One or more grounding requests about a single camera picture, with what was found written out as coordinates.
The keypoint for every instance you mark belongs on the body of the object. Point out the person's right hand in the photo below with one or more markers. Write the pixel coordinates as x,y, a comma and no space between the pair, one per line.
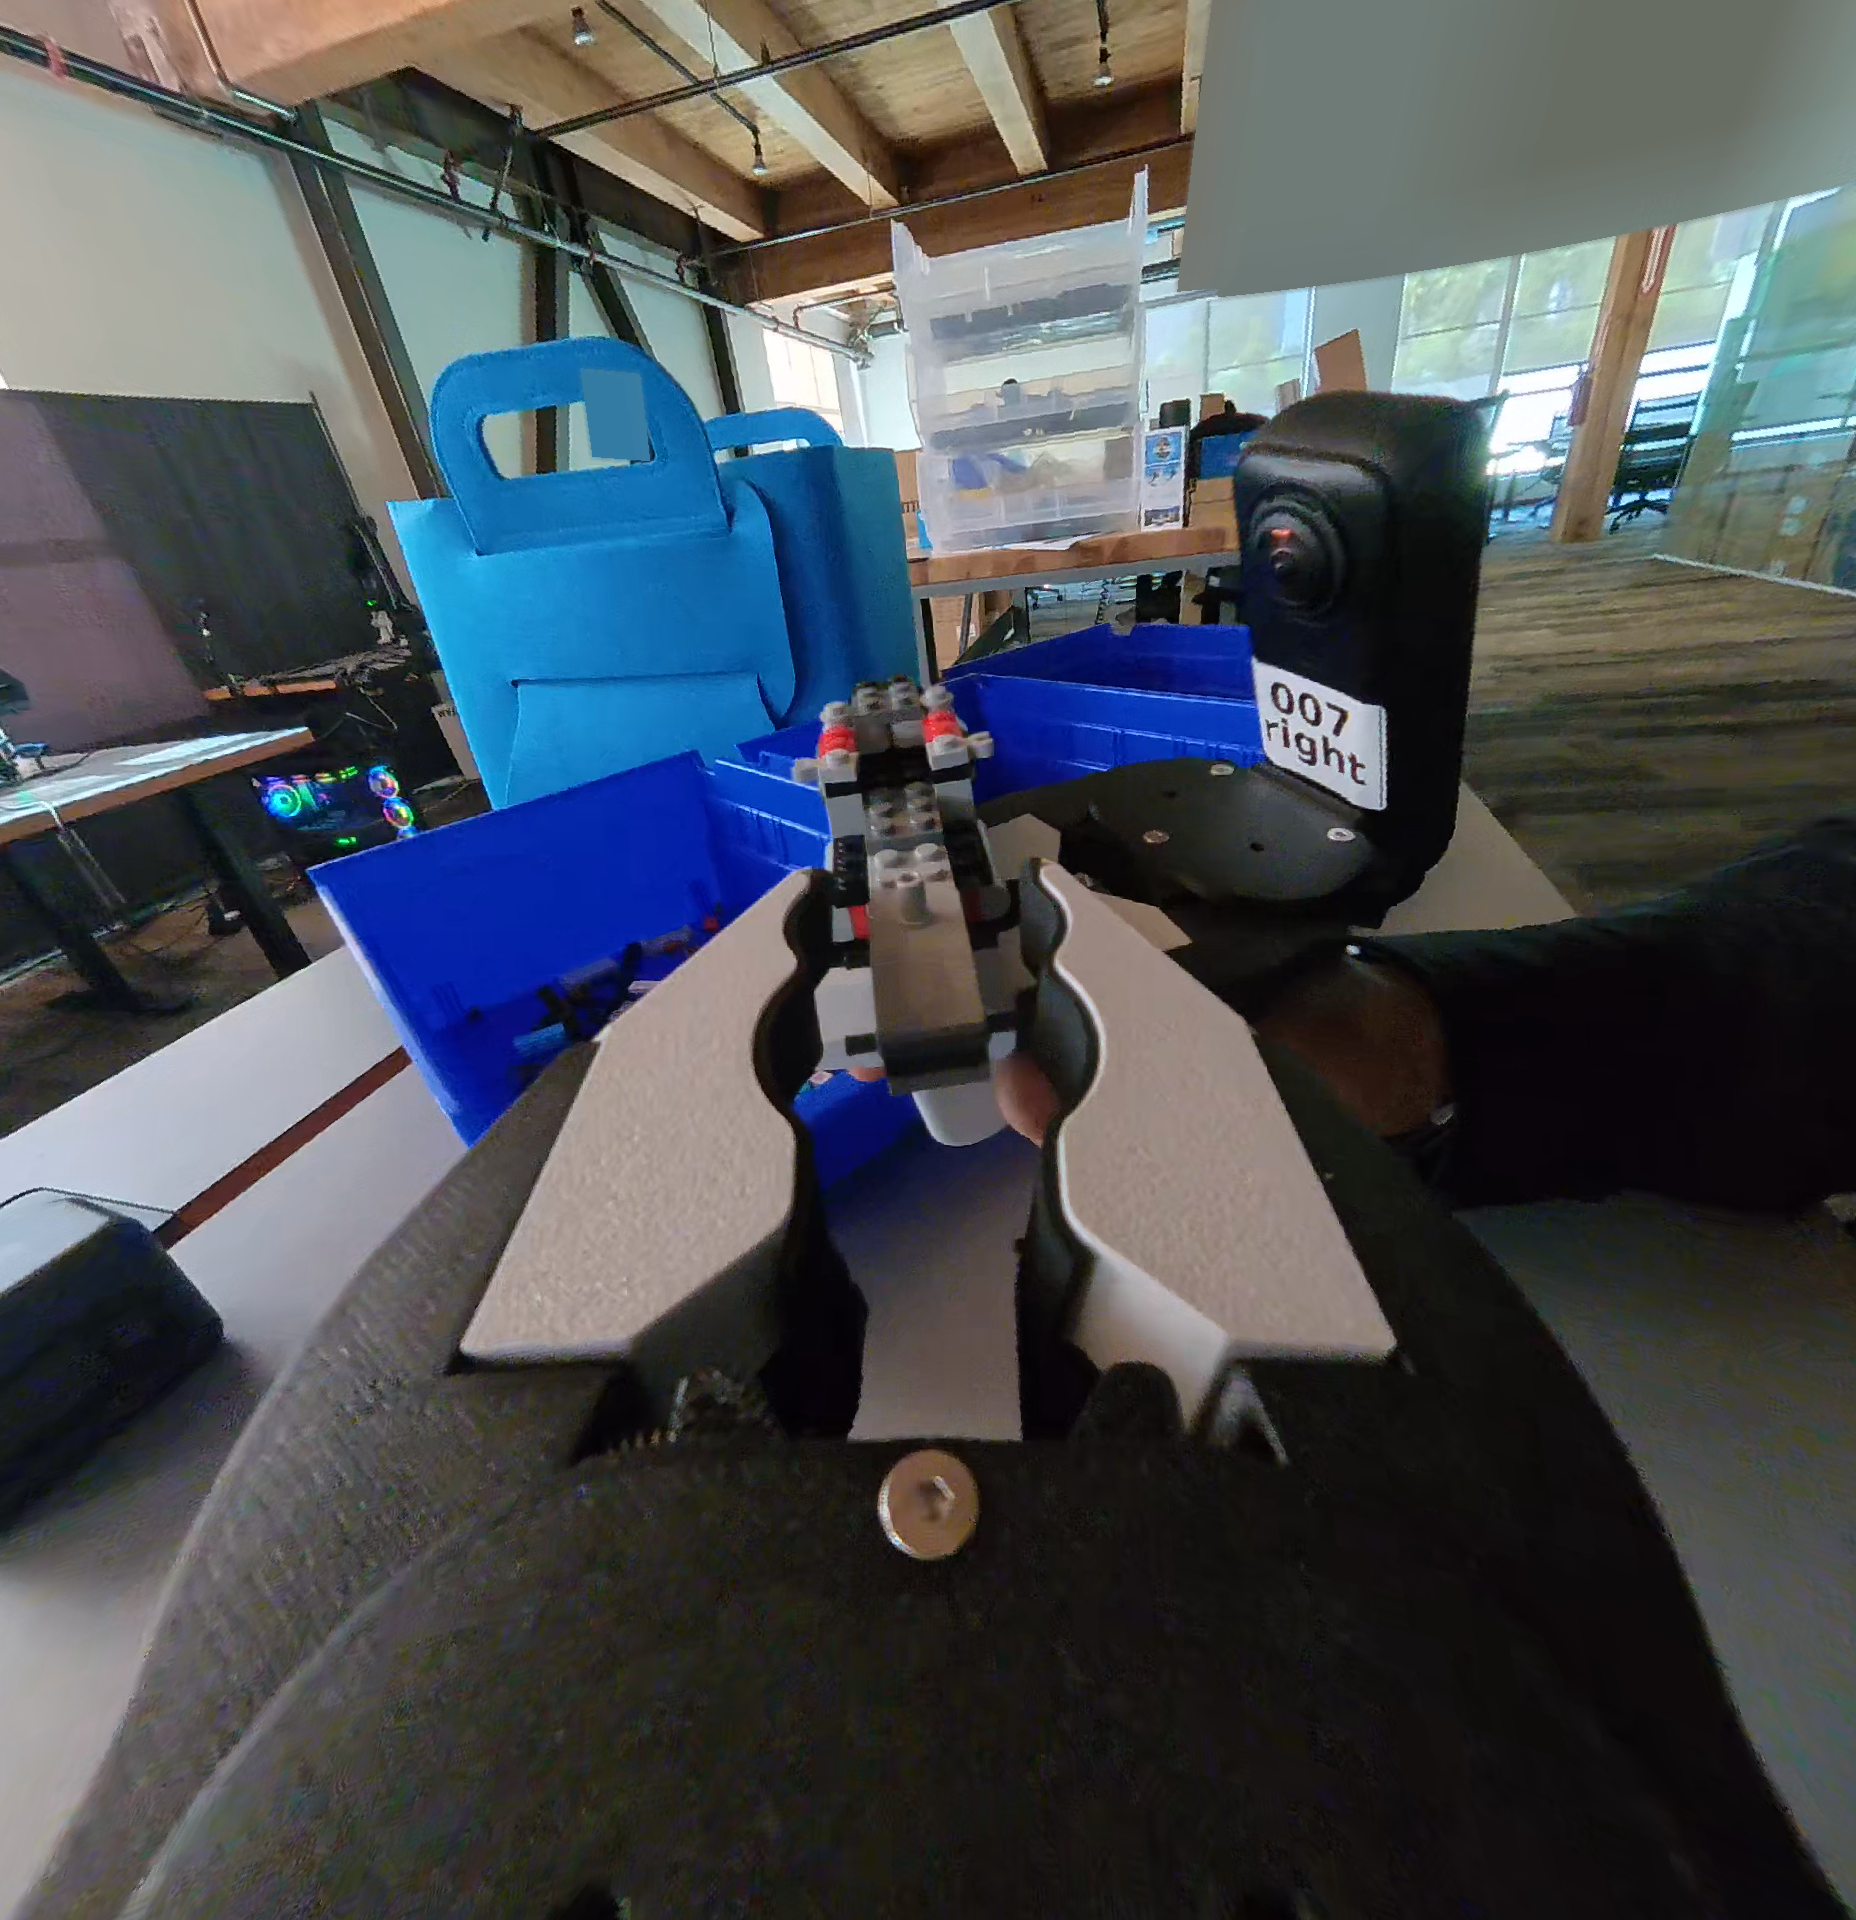
1347,1034

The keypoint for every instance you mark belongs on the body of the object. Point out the blue plastic bin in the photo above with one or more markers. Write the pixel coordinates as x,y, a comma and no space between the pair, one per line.
1107,689
492,884

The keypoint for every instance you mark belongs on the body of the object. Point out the blue felt bag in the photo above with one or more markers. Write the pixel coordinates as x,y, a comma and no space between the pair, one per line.
612,631

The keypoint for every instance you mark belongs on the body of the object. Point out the black-legged table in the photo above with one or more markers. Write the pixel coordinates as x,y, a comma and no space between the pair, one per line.
118,765

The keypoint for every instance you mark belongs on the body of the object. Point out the clear plastic drawer stack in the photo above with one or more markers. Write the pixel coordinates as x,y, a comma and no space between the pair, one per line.
1018,375

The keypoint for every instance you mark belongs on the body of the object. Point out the grey desk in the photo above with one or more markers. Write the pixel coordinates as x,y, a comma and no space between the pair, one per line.
1693,1425

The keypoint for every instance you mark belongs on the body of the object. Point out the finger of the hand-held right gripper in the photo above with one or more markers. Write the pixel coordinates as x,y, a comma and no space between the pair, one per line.
1018,841

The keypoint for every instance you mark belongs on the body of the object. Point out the pile of toy bricks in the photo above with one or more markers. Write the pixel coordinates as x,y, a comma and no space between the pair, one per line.
612,991

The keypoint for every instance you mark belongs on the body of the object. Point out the rainbow-lit computer case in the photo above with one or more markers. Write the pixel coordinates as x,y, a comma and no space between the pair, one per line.
328,797

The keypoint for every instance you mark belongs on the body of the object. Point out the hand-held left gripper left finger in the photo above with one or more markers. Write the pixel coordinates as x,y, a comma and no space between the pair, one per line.
643,1185

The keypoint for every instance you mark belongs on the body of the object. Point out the black digital timer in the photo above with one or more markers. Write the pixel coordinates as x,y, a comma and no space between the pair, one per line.
72,1350

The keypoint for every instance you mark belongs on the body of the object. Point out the grey toy brick vehicle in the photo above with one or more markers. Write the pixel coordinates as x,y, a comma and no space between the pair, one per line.
912,974

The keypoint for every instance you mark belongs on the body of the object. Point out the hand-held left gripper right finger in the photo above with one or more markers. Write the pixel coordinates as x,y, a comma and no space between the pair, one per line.
1214,1185

